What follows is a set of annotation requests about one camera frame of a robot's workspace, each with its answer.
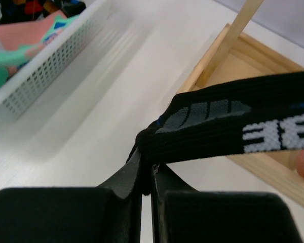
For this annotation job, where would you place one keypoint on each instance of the wooden clothes rack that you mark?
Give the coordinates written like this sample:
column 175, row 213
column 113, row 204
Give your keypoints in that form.
column 236, row 55

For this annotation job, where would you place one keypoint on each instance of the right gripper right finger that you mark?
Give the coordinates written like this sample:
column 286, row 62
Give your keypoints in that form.
column 183, row 214

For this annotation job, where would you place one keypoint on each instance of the teal sock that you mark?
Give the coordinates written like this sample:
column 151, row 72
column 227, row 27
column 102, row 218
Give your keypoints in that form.
column 5, row 60

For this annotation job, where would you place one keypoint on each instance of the argyle red orange sock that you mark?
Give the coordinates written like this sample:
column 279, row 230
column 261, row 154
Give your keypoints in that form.
column 25, row 10

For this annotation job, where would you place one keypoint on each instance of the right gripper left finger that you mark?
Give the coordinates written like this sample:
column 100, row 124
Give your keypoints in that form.
column 110, row 212

